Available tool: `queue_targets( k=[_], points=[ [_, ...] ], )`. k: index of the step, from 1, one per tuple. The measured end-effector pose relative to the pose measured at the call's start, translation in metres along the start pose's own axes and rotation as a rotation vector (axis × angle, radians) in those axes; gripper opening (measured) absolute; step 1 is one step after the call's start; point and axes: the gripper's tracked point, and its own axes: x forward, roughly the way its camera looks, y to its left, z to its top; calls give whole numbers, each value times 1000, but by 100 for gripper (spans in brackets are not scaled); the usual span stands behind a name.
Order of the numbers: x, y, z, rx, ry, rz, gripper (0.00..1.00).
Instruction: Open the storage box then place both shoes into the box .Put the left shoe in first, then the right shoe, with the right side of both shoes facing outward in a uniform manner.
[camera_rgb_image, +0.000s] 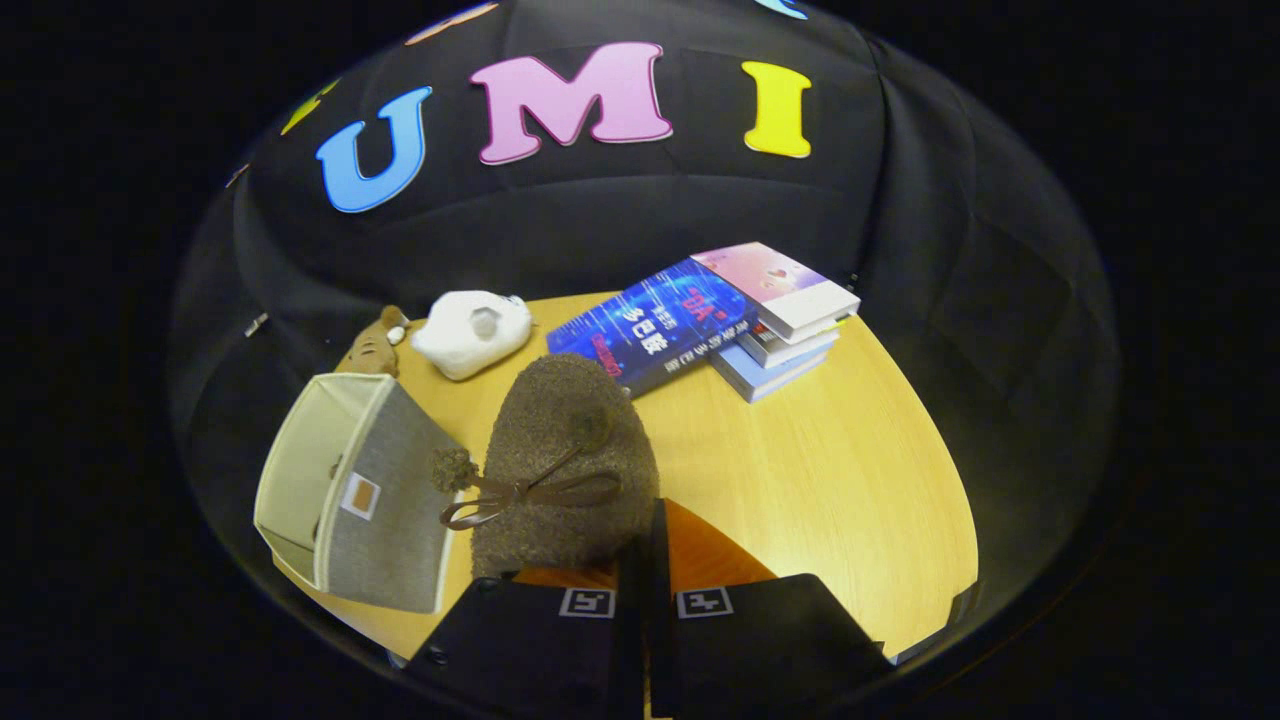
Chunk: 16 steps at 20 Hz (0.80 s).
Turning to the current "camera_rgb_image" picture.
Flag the dark blue book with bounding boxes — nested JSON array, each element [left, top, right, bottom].
[[546, 257, 762, 400]]

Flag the white plush toy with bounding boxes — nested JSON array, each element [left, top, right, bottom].
[[409, 290, 534, 383]]

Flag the brown striped plush toy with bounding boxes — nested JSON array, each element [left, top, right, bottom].
[[335, 305, 412, 380]]

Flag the grey fabric storage box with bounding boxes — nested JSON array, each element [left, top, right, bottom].
[[253, 373, 469, 615]]

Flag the pink cover book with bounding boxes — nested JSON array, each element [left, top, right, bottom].
[[689, 241, 863, 344]]

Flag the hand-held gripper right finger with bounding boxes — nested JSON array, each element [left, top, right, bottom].
[[648, 498, 893, 719]]

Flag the light blue book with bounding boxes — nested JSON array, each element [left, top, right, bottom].
[[708, 343, 834, 405]]

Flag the white book with dark spine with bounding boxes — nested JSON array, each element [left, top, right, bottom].
[[738, 320, 844, 370]]

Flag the brown fluffy shoe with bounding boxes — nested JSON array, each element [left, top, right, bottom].
[[430, 352, 662, 582]]

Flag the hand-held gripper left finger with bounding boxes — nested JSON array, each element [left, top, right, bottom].
[[403, 500, 649, 720]]

